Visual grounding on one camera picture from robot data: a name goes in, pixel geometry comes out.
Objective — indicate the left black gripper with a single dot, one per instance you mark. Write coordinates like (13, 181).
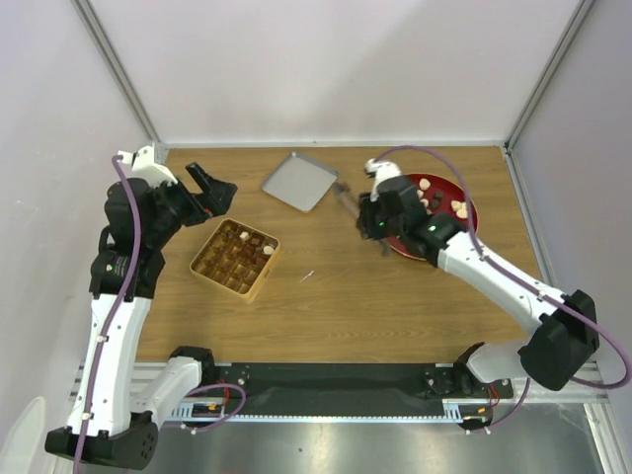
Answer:
(216, 201)

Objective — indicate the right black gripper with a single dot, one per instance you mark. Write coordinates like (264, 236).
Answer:
(366, 227)

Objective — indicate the brown metal tongs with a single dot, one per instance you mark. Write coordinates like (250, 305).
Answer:
(348, 200)

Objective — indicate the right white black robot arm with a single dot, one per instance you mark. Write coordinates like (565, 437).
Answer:
(558, 344)

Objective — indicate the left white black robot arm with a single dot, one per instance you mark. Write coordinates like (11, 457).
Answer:
(108, 426)

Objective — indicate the white heart chocolate top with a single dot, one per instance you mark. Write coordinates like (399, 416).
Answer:
(424, 184)

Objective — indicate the white chocolate pair right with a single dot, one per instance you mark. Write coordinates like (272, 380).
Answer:
(460, 209)

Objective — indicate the gold chocolate box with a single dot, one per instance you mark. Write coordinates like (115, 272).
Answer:
(232, 259)

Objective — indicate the round red plate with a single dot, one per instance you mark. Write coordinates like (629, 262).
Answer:
(450, 191)

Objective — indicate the silver tin lid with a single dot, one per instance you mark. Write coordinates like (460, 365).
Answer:
(300, 181)

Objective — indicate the white scrap on table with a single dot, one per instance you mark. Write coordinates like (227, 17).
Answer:
(310, 274)

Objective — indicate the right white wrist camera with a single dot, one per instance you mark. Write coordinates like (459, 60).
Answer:
(380, 171)

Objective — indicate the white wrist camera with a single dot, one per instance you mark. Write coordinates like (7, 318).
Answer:
(380, 171)
(149, 164)

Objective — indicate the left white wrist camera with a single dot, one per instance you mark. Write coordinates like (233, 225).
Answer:
(149, 164)

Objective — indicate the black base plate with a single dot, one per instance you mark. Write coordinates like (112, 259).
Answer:
(382, 390)

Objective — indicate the aluminium frame rail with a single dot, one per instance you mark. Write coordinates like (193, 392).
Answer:
(209, 405)

